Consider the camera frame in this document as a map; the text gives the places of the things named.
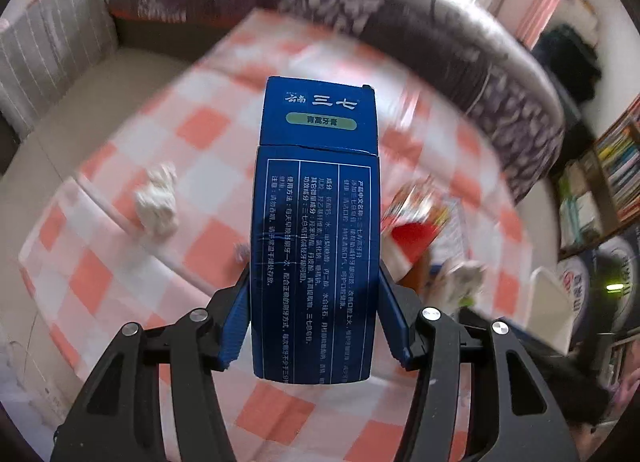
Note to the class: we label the pink curtain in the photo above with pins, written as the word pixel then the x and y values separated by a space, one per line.
pixel 537 16

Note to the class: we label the white printed round object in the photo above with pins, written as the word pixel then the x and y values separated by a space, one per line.
pixel 585 282

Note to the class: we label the white tissue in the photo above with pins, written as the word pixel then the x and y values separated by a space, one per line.
pixel 157 207
pixel 465 277

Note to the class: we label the grey striped cushion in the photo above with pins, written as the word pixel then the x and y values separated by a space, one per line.
pixel 55 51

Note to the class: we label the purple patterned blanket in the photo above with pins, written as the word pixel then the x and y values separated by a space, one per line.
pixel 450 56

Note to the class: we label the pile of dark clothes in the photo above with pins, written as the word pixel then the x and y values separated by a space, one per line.
pixel 565 61

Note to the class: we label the bookshelf with books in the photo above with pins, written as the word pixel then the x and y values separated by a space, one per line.
pixel 620 161

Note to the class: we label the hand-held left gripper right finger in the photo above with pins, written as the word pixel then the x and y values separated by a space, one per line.
pixel 395 322

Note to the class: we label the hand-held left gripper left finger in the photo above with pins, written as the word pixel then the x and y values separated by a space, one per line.
pixel 235 327

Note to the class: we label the orange white checkered cloth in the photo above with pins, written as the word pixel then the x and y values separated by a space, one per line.
pixel 200 126

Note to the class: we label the white plastic bin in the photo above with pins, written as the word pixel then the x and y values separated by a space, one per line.
pixel 550 307

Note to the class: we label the red snack packet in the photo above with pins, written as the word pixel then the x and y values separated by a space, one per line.
pixel 415 237

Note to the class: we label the blue toothpaste box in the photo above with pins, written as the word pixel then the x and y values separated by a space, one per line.
pixel 315 242

